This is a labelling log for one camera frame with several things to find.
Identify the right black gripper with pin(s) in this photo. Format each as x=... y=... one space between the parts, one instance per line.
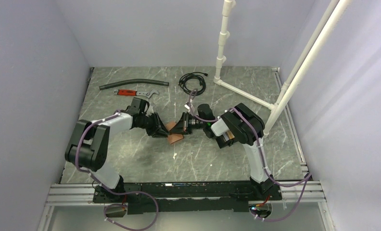
x=183 y=127

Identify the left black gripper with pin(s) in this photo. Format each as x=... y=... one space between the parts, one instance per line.
x=158 y=129

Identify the brown leather card holder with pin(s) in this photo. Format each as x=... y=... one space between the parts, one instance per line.
x=173 y=138

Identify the black card box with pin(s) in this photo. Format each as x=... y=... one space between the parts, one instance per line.
x=222 y=143

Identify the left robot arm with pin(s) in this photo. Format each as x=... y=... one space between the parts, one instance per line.
x=88 y=146

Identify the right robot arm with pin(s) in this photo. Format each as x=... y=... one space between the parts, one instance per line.
x=240 y=124

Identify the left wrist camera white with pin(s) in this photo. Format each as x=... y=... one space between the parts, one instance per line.
x=149 y=110

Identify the red handled adjustable wrench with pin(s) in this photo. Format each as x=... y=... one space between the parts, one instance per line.
x=148 y=95

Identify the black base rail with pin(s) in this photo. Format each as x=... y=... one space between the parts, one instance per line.
x=143 y=197

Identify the aluminium extrusion frame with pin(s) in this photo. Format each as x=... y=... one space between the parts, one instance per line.
x=82 y=195

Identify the white pvc pipe frame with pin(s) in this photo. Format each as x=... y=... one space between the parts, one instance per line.
x=264 y=33

